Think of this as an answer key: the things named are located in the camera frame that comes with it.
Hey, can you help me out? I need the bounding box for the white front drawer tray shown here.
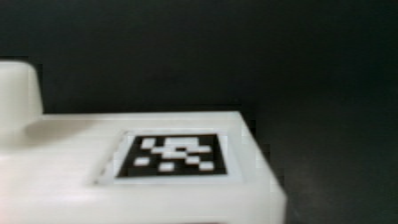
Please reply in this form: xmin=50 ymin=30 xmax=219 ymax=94
xmin=0 ymin=61 xmax=288 ymax=224

